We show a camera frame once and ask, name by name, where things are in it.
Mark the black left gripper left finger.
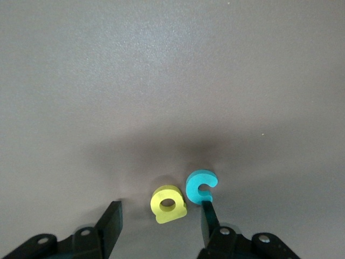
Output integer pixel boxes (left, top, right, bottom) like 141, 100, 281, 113
2, 200, 124, 259

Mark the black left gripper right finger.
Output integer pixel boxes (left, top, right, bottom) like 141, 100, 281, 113
197, 200, 300, 259

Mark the teal foam letter c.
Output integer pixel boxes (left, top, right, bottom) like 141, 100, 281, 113
185, 169, 218, 206

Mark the yellow foam letter a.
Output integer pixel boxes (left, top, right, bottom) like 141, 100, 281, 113
149, 185, 188, 224

